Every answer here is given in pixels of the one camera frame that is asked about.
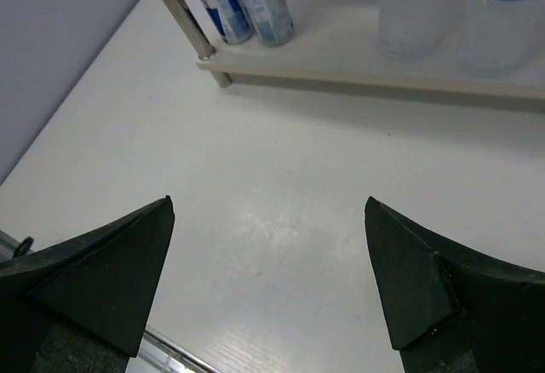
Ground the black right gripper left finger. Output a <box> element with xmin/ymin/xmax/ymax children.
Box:
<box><xmin>1</xmin><ymin>197</ymin><xmax>175</xmax><ymax>372</ymax></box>

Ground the white two-tier wooden shelf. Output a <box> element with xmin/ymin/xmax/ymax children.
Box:
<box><xmin>162</xmin><ymin>0</ymin><xmax>544</xmax><ymax>112</ymax></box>

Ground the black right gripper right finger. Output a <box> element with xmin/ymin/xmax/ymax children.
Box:
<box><xmin>364</xmin><ymin>198</ymin><xmax>544</xmax><ymax>372</ymax></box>

